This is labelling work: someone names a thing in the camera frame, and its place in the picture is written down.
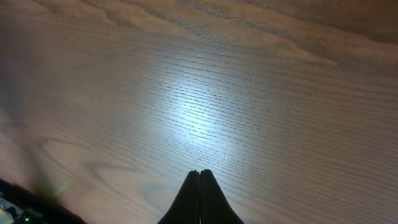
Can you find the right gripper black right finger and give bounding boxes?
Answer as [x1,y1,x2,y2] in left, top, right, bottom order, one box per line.
[200,169,244,224]

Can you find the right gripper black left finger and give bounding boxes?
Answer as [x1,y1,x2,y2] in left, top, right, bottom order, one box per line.
[158,170,200,224]

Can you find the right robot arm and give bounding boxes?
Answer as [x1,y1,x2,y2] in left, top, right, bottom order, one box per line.
[1,169,243,224]

